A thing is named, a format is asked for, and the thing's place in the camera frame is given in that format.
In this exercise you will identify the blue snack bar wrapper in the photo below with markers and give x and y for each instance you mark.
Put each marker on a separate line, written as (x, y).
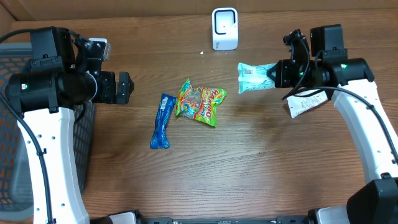
(164, 112)

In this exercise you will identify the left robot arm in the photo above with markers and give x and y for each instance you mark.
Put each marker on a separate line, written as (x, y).
(65, 72)

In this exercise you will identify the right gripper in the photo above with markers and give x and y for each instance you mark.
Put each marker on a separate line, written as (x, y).
(281, 78)

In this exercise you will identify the light teal snack packet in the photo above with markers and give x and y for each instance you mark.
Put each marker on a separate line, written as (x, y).
(254, 77)

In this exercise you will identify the white barcode scanner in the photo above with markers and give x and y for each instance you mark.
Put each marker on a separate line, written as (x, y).
(225, 31)

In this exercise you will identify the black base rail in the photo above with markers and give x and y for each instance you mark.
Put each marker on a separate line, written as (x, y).
(135, 217)

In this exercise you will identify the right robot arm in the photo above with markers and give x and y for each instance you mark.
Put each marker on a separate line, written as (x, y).
(349, 84)

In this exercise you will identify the white tube with gold cap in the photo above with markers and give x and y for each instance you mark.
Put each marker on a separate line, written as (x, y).
(302, 102)

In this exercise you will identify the grey plastic shopping basket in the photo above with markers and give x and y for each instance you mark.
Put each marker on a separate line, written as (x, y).
(17, 201)

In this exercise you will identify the green Haribo gummy bag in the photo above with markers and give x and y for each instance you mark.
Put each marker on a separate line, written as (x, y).
(199, 103)

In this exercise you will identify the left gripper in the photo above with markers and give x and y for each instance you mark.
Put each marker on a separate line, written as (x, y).
(125, 86)

